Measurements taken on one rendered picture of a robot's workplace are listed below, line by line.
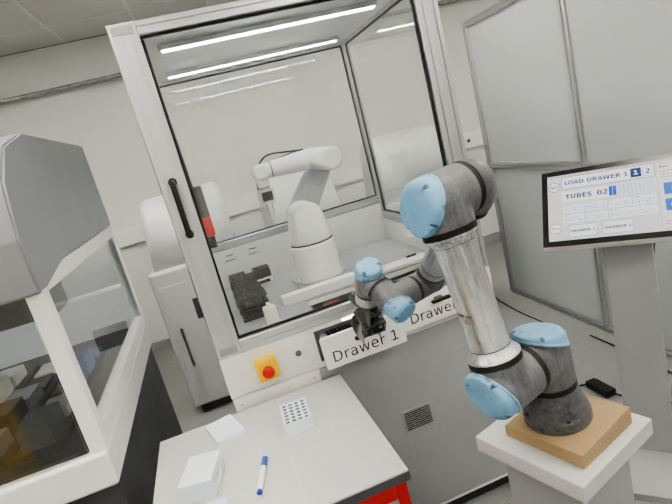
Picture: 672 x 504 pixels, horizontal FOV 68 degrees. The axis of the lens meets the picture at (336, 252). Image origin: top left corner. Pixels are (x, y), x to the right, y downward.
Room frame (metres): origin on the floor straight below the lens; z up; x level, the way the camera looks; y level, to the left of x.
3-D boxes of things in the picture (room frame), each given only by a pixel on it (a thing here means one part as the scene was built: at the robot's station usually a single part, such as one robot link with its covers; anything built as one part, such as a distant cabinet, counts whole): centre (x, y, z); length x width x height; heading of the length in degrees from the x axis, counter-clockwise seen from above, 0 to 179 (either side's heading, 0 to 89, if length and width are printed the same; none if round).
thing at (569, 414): (1.03, -0.40, 0.84); 0.15 x 0.15 x 0.10
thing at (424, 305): (1.70, -0.31, 0.87); 0.29 x 0.02 x 0.11; 103
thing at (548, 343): (1.03, -0.39, 0.96); 0.13 x 0.12 x 0.14; 119
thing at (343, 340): (1.56, -0.02, 0.87); 0.29 x 0.02 x 0.11; 103
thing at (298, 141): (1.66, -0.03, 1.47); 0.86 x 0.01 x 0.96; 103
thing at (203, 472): (1.17, 0.49, 0.79); 0.13 x 0.09 x 0.05; 179
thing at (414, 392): (2.11, 0.06, 0.40); 1.03 x 0.95 x 0.80; 103
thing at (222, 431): (1.41, 0.47, 0.77); 0.13 x 0.09 x 0.02; 30
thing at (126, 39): (2.11, 0.07, 1.47); 1.02 x 0.95 x 1.04; 103
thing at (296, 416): (1.36, 0.24, 0.78); 0.12 x 0.08 x 0.04; 10
